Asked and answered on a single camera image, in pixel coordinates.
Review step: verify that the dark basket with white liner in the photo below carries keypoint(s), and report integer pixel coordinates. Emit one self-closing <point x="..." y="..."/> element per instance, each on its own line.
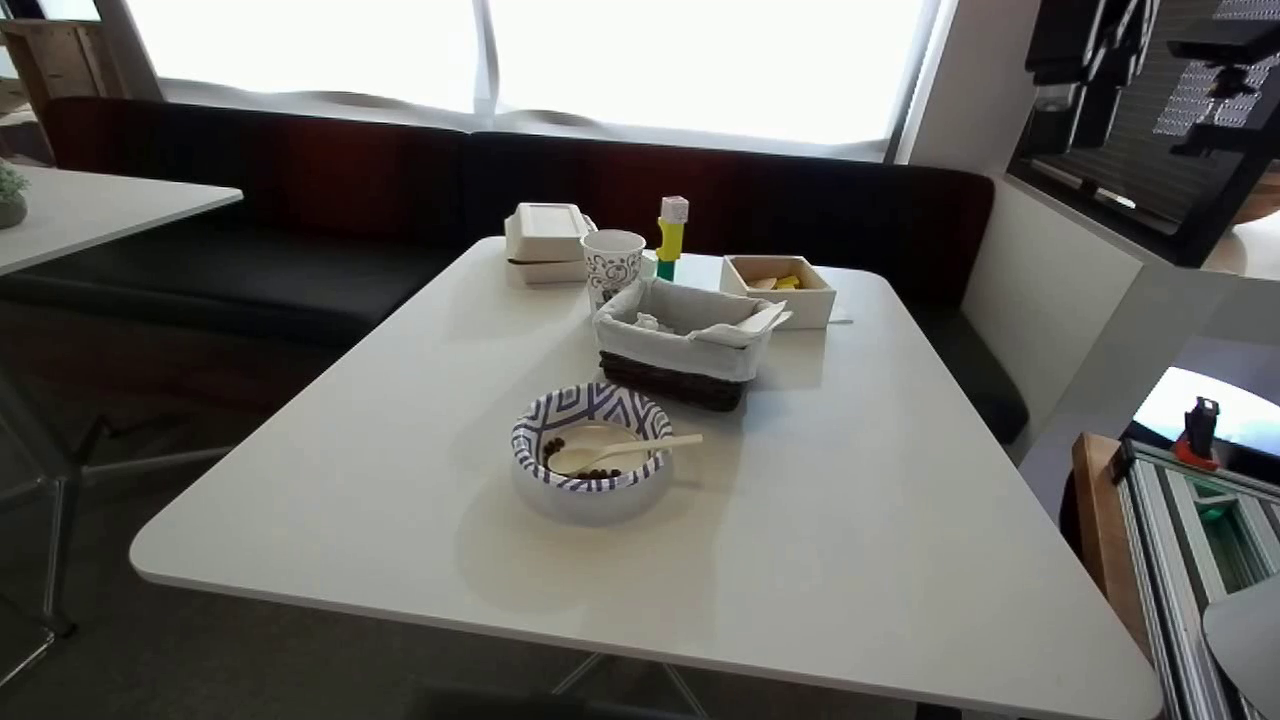
<point x="684" y="343"/>

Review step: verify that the yellow green block stack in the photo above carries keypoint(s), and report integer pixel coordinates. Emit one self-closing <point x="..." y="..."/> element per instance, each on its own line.
<point x="668" y="221"/>

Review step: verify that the white side table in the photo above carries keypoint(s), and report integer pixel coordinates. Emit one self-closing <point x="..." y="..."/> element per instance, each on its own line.
<point x="84" y="209"/>

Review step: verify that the dark upholstered bench sofa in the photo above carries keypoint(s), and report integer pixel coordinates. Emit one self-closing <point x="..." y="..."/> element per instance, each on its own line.
<point x="343" y="221"/>

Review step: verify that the black and white patterned bowl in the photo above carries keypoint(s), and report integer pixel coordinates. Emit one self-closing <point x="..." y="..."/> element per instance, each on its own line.
<point x="593" y="412"/>

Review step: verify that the black framed wall monitor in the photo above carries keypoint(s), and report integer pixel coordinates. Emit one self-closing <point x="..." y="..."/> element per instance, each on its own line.
<point x="1156" y="119"/>

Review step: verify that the yellow blocks in box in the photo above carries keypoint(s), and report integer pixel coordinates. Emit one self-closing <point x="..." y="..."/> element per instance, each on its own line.
<point x="783" y="287"/>

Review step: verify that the metal table leg base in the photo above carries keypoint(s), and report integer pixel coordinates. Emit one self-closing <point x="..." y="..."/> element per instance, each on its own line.
<point x="633" y="690"/>

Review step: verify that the wooden spoon in bowl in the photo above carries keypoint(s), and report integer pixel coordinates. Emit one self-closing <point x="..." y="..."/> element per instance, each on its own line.
<point x="577" y="452"/>

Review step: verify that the white patterned paper cup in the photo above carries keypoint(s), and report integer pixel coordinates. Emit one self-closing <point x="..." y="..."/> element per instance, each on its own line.
<point x="614" y="257"/>

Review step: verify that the white takeout clamshell container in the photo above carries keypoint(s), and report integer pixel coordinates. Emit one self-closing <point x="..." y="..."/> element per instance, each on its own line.
<point x="544" y="242"/>

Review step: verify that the metal frame cart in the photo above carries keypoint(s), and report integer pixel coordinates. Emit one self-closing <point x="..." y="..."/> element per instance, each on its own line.
<point x="1190" y="556"/>

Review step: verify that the white square box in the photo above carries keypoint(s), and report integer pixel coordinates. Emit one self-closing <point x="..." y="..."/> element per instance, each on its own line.
<point x="806" y="305"/>

